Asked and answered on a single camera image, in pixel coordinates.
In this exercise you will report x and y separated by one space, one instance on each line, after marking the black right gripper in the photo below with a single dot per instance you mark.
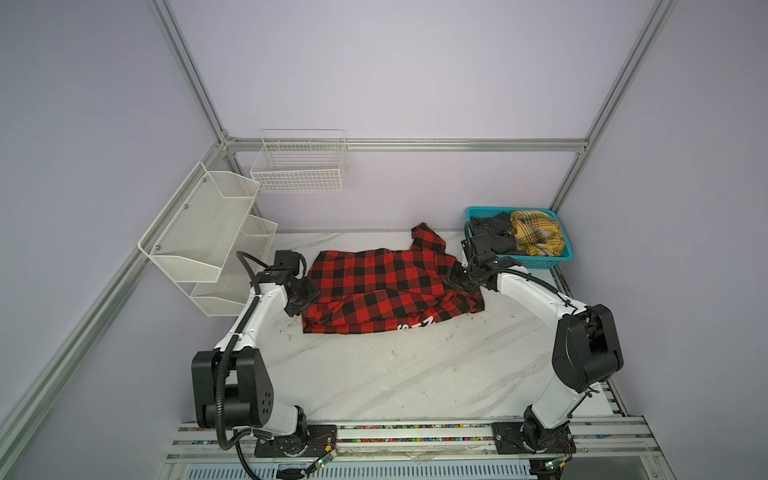
451 270

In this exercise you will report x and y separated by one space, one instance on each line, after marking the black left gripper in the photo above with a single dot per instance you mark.
313 294

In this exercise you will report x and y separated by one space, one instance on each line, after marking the red black plaid shirt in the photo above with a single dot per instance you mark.
380 290

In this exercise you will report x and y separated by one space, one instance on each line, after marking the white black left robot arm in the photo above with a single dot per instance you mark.
232 389

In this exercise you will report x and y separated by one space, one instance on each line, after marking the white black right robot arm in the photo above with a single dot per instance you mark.
586 348

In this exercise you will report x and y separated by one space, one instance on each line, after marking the dark grey shirt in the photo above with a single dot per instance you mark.
499 230

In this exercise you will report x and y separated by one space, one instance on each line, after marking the teal plastic basket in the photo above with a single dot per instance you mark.
530 262

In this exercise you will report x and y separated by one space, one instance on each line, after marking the yellow plaid shirt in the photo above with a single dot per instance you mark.
537 233

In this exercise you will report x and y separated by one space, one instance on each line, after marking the white mesh lower shelf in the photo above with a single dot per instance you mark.
229 294

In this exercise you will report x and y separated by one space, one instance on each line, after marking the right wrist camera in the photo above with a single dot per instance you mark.
478 249

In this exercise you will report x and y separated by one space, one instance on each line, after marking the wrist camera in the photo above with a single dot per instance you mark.
478 249
291 260

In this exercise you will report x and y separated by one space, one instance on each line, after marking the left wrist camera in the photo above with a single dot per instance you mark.
291 260

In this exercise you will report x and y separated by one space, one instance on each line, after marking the white wire basket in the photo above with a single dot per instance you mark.
298 161

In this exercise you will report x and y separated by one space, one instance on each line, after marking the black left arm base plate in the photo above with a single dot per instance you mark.
294 443

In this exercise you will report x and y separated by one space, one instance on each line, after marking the aluminium frame profile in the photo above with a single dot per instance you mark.
27 419

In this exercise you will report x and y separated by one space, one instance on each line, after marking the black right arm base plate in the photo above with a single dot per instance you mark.
527 437

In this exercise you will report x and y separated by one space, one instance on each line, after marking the aluminium mounting rail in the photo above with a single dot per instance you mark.
424 440

